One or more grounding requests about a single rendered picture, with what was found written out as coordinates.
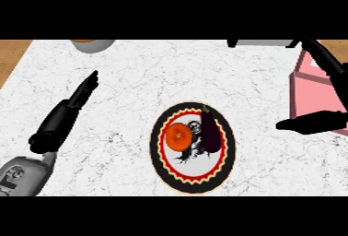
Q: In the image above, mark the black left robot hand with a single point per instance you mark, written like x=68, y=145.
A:
x=59, y=123

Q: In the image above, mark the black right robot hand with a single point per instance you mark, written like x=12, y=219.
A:
x=326, y=92

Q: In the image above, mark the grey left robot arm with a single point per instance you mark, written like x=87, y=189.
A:
x=23, y=176

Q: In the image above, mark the pink cardboard box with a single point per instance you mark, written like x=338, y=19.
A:
x=313, y=95

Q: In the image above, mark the dark purple eggplant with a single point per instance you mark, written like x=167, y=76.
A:
x=210, y=132

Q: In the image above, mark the black rimmed patterned plate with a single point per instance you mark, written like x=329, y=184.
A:
x=192, y=147

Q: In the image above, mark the grey appliance with black legs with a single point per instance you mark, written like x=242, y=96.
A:
x=263, y=43

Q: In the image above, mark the grey round pot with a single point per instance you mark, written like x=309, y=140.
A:
x=92, y=45

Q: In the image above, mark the orange round fruit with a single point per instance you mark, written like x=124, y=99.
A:
x=177, y=136

